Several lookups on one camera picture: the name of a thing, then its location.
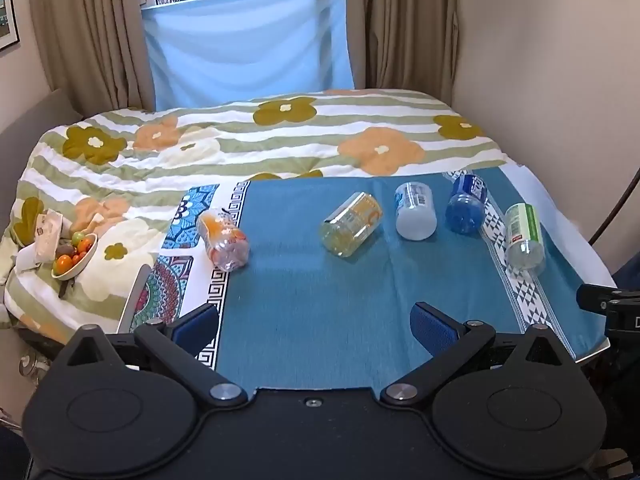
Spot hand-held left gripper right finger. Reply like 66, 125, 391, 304
379, 302, 577, 407

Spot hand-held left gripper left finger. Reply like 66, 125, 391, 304
64, 303, 249, 409

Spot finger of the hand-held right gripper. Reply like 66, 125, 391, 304
576, 283, 622, 314

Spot orange label plastic bottle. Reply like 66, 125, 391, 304
196, 208, 251, 273

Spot green label plastic bottle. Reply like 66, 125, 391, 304
503, 202, 546, 274

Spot white plastic bottle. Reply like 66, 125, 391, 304
394, 181, 438, 241

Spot blue plastic bottle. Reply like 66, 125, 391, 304
444, 173, 489, 235

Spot yellow label plastic bottle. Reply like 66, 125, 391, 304
319, 191, 384, 259

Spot grey flat board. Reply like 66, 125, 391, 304
116, 264, 152, 335

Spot teal patterned tablecloth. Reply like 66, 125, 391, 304
117, 162, 617, 392

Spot white bowl of fruit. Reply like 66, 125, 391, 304
51, 232, 99, 281

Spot white paper packet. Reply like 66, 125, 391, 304
18, 211, 64, 272

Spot floral striped blanket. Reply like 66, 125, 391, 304
0, 88, 521, 343

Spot light blue window cloth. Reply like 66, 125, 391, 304
141, 0, 357, 109

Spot beige curtain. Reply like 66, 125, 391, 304
24, 0, 157, 117
344, 0, 460, 107

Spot black cable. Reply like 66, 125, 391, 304
587, 164, 640, 244

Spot framed wall picture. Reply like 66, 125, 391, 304
0, 0, 21, 52

